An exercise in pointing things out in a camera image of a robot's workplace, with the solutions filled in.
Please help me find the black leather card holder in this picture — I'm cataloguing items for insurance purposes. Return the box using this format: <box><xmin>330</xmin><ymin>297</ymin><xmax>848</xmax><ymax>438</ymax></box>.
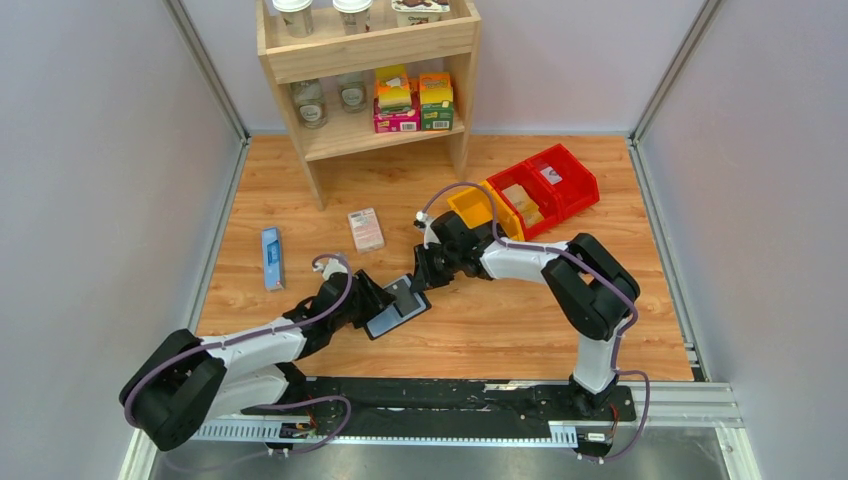
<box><xmin>364</xmin><ymin>274</ymin><xmax>432</xmax><ymax>340</ymax></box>

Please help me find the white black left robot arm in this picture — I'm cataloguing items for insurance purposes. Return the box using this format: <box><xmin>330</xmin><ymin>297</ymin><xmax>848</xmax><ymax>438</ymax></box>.
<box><xmin>119</xmin><ymin>270</ymin><xmax>401</xmax><ymax>451</ymax></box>

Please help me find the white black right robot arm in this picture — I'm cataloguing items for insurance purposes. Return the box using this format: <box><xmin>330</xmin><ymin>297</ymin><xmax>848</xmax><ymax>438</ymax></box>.
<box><xmin>411</xmin><ymin>212</ymin><xmax>640</xmax><ymax>396</ymax></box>

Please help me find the pink white card box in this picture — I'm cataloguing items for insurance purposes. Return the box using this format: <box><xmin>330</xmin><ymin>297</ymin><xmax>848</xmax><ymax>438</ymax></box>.
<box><xmin>347</xmin><ymin>208</ymin><xmax>385</xmax><ymax>254</ymax></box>

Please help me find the tan card in bin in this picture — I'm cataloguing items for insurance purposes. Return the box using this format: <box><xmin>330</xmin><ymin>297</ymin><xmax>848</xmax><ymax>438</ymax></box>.
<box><xmin>503</xmin><ymin>184</ymin><xmax>544</xmax><ymax>227</ymax></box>

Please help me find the white card in bin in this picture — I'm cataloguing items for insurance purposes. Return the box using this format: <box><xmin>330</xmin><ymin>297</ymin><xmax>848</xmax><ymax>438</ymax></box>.
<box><xmin>539</xmin><ymin>166</ymin><xmax>562</xmax><ymax>185</ymax></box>

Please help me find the yellow plastic bin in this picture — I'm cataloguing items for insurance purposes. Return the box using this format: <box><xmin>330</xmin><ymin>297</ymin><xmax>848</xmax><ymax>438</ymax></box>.
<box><xmin>447</xmin><ymin>181</ymin><xmax>525</xmax><ymax>241</ymax></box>

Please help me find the blue toothpaste box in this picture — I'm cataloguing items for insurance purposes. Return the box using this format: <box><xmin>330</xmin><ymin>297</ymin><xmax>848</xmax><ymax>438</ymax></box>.
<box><xmin>261</xmin><ymin>227</ymin><xmax>285</xmax><ymax>292</ymax></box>

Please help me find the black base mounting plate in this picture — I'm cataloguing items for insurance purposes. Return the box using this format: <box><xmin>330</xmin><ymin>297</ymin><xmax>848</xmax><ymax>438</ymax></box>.
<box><xmin>241</xmin><ymin>376</ymin><xmax>637</xmax><ymax>440</ymax></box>

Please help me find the red plastic bin middle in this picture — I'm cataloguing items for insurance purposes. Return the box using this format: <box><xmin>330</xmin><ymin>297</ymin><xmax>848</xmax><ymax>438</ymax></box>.
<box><xmin>485</xmin><ymin>163</ymin><xmax>562</xmax><ymax>241</ymax></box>

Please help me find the red plastic bin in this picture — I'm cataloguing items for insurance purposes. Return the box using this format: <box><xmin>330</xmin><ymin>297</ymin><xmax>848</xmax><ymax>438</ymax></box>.
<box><xmin>525</xmin><ymin>144</ymin><xmax>600</xmax><ymax>220</ymax></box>
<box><xmin>485</xmin><ymin>163</ymin><xmax>562</xmax><ymax>241</ymax></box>

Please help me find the red plastic bin far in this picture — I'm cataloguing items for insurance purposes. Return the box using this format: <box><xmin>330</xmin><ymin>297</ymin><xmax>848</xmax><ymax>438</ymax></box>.
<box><xmin>525</xmin><ymin>144</ymin><xmax>600</xmax><ymax>220</ymax></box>

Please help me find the pink orange snack box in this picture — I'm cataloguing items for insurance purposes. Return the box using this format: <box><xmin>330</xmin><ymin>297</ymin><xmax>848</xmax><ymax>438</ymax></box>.
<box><xmin>373</xmin><ymin>65</ymin><xmax>421</xmax><ymax>134</ymax></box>

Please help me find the green orange snack box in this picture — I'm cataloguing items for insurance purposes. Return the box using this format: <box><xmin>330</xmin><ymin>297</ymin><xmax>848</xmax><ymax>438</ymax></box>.
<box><xmin>419</xmin><ymin>72</ymin><xmax>455</xmax><ymax>131</ymax></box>

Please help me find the glass jar right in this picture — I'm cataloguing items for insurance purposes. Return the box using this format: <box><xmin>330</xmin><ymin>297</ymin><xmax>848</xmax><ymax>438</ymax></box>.
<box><xmin>336</xmin><ymin>72</ymin><xmax>367</xmax><ymax>113</ymax></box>

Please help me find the glass jar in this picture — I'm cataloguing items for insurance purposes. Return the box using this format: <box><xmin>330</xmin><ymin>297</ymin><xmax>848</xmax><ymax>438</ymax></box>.
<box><xmin>289</xmin><ymin>79</ymin><xmax>327</xmax><ymax>129</ymax></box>
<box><xmin>336</xmin><ymin>72</ymin><xmax>367</xmax><ymax>113</ymax></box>

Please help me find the glass jar left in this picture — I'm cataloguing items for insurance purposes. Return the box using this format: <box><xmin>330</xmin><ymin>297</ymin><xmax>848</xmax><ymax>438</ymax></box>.
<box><xmin>289</xmin><ymin>79</ymin><xmax>327</xmax><ymax>129</ymax></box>

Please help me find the chocolate pudding tub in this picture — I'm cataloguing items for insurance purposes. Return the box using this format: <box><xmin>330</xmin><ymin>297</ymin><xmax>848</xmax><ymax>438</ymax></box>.
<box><xmin>391</xmin><ymin>0</ymin><xmax>450</xmax><ymax>27</ymax></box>

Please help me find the white lidded cup middle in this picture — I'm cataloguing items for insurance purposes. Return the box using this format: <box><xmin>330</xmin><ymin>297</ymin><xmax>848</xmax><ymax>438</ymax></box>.
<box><xmin>332</xmin><ymin>0</ymin><xmax>373</xmax><ymax>35</ymax></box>

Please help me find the white lidded cup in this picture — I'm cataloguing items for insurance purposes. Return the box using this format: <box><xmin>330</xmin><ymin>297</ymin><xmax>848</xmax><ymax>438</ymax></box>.
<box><xmin>332</xmin><ymin>0</ymin><xmax>373</xmax><ymax>35</ymax></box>
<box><xmin>272</xmin><ymin>0</ymin><xmax>314</xmax><ymax>38</ymax></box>

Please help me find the wooden two-tier shelf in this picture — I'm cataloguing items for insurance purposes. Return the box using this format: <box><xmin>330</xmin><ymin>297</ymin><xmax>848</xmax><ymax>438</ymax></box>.
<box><xmin>255</xmin><ymin>1</ymin><xmax>482</xmax><ymax>210</ymax></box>

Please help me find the white lidded cup left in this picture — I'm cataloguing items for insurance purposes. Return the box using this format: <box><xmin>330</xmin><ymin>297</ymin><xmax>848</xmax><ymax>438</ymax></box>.
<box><xmin>272</xmin><ymin>0</ymin><xmax>314</xmax><ymax>38</ymax></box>

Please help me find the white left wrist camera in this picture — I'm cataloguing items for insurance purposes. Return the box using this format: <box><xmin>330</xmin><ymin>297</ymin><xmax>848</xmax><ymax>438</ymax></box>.
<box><xmin>312</xmin><ymin>254</ymin><xmax>351</xmax><ymax>281</ymax></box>

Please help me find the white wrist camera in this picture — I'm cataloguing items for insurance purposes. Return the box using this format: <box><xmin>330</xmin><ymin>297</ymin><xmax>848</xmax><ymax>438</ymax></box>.
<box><xmin>413</xmin><ymin>211</ymin><xmax>441</xmax><ymax>249</ymax></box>
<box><xmin>312</xmin><ymin>254</ymin><xmax>351</xmax><ymax>281</ymax></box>

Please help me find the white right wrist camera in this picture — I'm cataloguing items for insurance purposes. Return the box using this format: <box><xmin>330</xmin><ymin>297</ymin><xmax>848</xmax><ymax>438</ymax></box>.
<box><xmin>413</xmin><ymin>211</ymin><xmax>441</xmax><ymax>249</ymax></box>

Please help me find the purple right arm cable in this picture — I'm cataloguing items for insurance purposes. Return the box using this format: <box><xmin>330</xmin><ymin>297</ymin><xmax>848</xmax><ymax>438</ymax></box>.
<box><xmin>420</xmin><ymin>182</ymin><xmax>653</xmax><ymax>464</ymax></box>

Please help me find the aluminium frame rail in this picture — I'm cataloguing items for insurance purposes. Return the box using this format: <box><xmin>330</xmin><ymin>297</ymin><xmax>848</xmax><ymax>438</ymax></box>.
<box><xmin>119</xmin><ymin>374</ymin><xmax>743</xmax><ymax>480</ymax></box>

